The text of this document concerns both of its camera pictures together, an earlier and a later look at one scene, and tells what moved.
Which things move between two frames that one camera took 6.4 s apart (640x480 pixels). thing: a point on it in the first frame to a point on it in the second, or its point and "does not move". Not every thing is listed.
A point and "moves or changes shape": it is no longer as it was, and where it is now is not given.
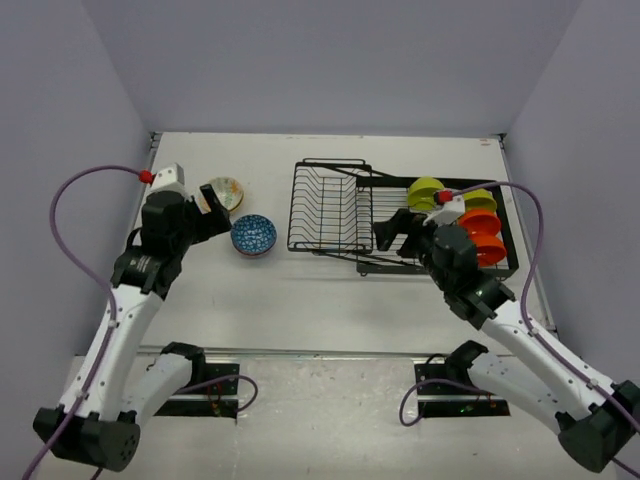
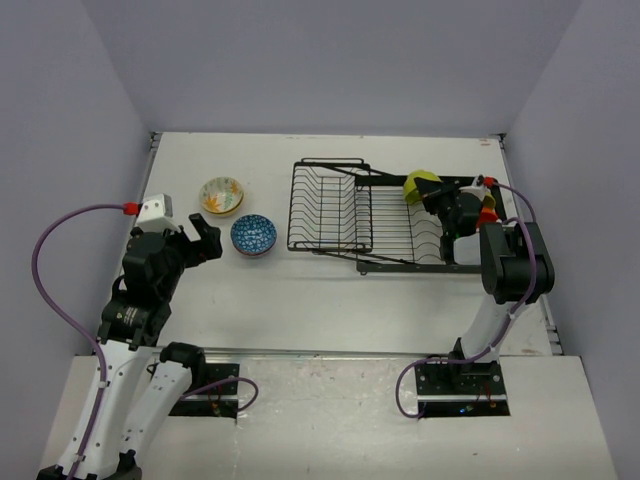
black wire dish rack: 335,203 does not move
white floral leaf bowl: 228,192 does not move
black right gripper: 403,221 to 433,190
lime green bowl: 421,193 moves or changes shape
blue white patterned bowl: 253,234 does not move
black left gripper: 212,223 to 206,247
